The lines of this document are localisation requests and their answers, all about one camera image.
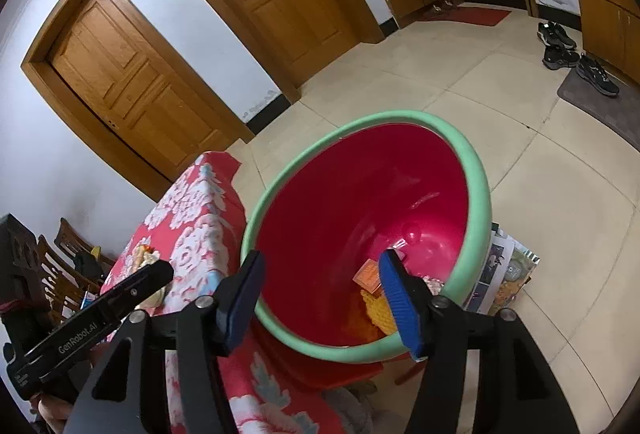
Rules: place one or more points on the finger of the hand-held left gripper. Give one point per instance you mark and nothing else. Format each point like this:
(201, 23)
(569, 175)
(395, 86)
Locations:
(140, 286)

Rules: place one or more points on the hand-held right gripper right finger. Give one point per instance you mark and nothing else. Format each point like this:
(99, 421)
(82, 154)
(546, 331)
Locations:
(400, 309)

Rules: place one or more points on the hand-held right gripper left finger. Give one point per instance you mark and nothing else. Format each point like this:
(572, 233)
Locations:
(240, 309)

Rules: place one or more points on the yellow foam mesh sheet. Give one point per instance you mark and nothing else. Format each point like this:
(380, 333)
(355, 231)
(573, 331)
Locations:
(380, 314)

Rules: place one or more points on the large white paper ball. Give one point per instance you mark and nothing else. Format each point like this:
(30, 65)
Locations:
(145, 256)

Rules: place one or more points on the small white paper ball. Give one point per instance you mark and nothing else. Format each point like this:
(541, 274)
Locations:
(432, 286)

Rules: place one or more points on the red basin with green rim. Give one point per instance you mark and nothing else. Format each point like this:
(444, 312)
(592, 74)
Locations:
(350, 204)

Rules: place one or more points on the person's left hand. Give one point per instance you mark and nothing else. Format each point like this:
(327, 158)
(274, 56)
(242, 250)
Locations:
(50, 416)

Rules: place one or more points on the wooden dining chair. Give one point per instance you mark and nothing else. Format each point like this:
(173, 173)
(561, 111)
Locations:
(65, 234)
(50, 274)

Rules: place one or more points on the red floral tablecloth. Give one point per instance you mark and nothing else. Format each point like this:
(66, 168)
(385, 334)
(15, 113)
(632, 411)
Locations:
(200, 224)

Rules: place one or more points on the red plastic stool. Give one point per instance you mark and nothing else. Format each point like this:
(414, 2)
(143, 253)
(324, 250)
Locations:
(325, 369)

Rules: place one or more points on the printed magazine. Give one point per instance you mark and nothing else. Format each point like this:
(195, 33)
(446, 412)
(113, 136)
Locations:
(505, 274)

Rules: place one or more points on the wooden door with keyhole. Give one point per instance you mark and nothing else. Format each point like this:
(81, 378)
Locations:
(135, 79)

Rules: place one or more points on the grey floor mat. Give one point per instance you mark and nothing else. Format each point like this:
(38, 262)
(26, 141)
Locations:
(600, 109)

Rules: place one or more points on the black sneaker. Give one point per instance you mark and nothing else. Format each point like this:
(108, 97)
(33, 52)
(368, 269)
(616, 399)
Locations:
(555, 35)
(560, 58)
(597, 76)

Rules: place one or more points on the red doormat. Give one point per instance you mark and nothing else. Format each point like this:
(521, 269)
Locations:
(470, 15)

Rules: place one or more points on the wooden cabinet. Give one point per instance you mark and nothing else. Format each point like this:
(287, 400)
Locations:
(600, 14)

